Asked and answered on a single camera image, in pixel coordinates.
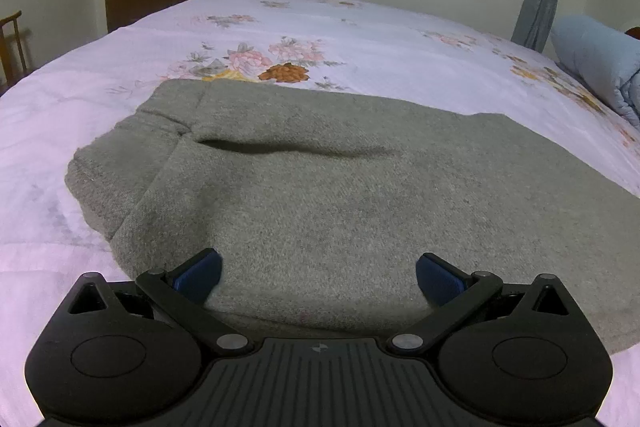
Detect grey pants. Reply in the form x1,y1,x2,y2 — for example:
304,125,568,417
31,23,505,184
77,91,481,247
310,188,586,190
64,78,640,355

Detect wooden chair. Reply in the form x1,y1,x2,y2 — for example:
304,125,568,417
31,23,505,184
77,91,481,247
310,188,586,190
0,11,29,95

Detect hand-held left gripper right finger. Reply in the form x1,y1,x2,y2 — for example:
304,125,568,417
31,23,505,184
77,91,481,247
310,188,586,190
386,252,575,358

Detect rolled light blue quilt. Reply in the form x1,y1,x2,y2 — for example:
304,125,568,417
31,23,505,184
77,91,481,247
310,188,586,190
550,14,640,128

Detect bed with pink floral sheet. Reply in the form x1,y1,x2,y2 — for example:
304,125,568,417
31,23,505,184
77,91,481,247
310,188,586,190
0,0,640,427

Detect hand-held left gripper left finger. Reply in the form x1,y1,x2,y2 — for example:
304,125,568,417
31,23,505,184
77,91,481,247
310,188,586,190
66,248,256,358

